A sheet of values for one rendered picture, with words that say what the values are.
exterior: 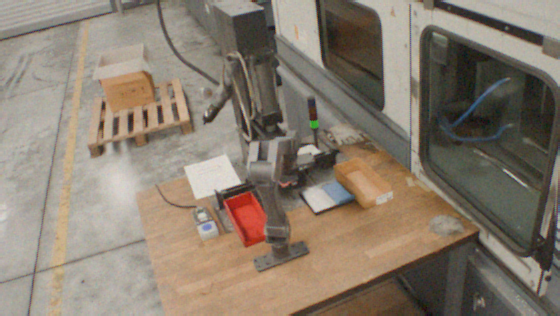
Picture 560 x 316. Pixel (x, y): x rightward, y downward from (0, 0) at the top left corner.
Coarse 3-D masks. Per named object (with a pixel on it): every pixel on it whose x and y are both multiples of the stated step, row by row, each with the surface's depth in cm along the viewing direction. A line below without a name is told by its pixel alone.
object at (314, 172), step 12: (312, 144) 233; (324, 144) 232; (336, 156) 221; (240, 168) 223; (312, 168) 215; (240, 180) 215; (312, 180) 207; (324, 180) 206; (252, 192) 206; (288, 192) 202; (216, 204) 202; (288, 204) 195; (300, 204) 194; (228, 228) 187
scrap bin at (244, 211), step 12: (228, 204) 194; (240, 204) 197; (252, 204) 197; (228, 216) 193; (240, 216) 192; (252, 216) 191; (264, 216) 183; (240, 228) 185; (252, 228) 184; (252, 240) 175; (264, 240) 178
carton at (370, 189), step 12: (336, 168) 201; (348, 168) 206; (360, 168) 206; (348, 180) 192; (360, 180) 202; (372, 180) 199; (384, 180) 188; (348, 192) 196; (360, 192) 185; (372, 192) 193; (384, 192) 191; (360, 204) 188; (372, 204) 186
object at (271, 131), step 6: (252, 120) 201; (258, 126) 196; (270, 126) 189; (276, 126) 193; (264, 132) 190; (270, 132) 190; (276, 132) 189; (282, 132) 188; (258, 138) 195; (264, 138) 189; (270, 138) 186; (246, 144) 193
